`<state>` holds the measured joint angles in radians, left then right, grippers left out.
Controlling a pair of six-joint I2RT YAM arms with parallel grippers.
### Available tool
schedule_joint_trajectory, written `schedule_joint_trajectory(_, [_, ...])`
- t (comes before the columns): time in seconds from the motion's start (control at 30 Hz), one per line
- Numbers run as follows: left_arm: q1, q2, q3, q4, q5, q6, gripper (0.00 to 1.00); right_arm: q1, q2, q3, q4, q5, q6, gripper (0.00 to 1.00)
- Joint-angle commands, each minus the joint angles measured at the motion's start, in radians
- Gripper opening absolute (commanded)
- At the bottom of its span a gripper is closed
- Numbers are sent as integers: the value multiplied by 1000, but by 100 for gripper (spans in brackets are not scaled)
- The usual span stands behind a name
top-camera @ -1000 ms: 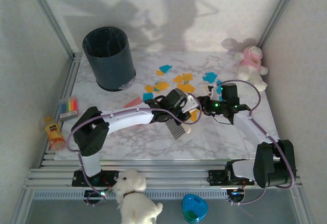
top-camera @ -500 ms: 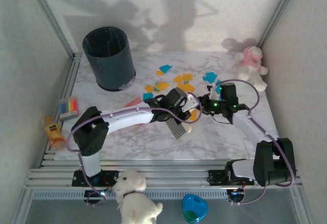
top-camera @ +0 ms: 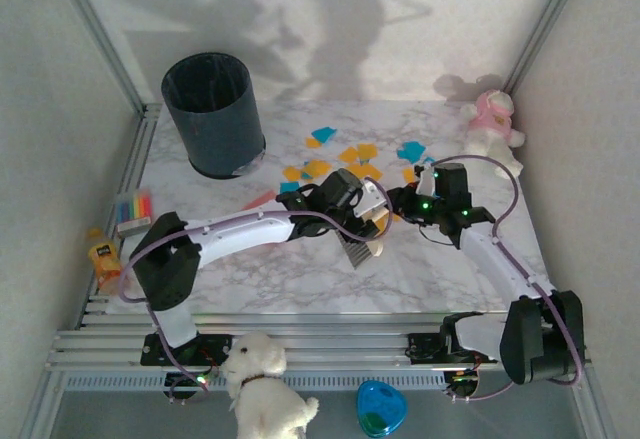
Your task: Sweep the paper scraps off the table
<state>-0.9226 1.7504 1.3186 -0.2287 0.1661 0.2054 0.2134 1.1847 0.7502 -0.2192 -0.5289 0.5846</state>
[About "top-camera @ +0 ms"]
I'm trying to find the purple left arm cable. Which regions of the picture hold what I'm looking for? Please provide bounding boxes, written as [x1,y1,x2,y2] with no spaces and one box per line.
[117,176,396,406]

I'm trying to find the white plush dog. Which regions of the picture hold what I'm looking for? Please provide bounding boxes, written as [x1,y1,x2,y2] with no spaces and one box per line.
[222,331,320,439]

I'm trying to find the grey slotted cable duct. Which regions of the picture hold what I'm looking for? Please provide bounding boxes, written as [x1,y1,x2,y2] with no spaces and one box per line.
[62,373,447,393]

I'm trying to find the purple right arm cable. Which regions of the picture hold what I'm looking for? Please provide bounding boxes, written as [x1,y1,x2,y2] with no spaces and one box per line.
[432,154,587,405]

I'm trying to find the white plush toy pink outfit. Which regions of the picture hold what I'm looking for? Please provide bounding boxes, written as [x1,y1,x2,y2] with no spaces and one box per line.
[459,88,527,181]

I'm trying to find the orange juice bottle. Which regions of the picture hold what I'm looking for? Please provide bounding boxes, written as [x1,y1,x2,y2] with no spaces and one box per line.
[87,227,132,296]

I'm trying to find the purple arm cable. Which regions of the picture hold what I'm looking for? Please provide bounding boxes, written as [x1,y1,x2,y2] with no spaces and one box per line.
[117,176,396,406]
[432,154,587,405]

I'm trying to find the wooden hand brush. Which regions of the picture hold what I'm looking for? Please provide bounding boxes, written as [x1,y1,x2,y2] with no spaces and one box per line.
[338,207,392,271]

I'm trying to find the dark round trash bin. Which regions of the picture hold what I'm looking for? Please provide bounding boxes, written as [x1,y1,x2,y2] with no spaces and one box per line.
[160,51,267,180]

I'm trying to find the colourful marker set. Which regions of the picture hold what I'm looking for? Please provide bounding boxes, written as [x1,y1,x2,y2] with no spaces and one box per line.
[114,187,154,238]

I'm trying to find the pink plastic dustpan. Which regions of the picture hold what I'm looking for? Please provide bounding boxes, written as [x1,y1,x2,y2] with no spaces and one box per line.
[239,189,277,212]

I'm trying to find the blue heart-shaped box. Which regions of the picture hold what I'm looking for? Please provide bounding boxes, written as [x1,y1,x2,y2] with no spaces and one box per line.
[356,379,409,439]

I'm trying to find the aluminium corner post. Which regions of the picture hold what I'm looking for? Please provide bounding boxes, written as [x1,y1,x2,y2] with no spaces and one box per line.
[502,0,596,95]
[45,0,151,118]

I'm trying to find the aluminium frame rails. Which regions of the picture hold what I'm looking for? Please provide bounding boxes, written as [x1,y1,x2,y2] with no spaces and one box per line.
[45,311,594,376]

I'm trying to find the large orange paper scrap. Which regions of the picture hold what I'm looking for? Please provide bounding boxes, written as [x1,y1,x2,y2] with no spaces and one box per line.
[348,162,384,183]

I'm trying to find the black base electronics housing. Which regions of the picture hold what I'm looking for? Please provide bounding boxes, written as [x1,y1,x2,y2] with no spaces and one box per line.
[442,369,481,405]
[163,371,211,406]

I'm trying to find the aluminium side rail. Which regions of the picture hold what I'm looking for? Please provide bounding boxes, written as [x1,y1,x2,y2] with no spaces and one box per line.
[74,103,162,330]

